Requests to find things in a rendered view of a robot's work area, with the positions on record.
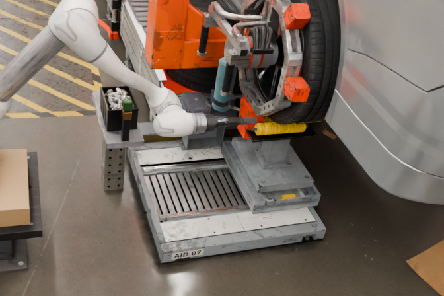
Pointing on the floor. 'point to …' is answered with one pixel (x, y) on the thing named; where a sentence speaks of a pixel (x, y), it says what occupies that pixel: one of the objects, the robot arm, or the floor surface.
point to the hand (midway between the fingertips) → (248, 120)
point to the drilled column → (112, 168)
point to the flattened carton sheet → (431, 266)
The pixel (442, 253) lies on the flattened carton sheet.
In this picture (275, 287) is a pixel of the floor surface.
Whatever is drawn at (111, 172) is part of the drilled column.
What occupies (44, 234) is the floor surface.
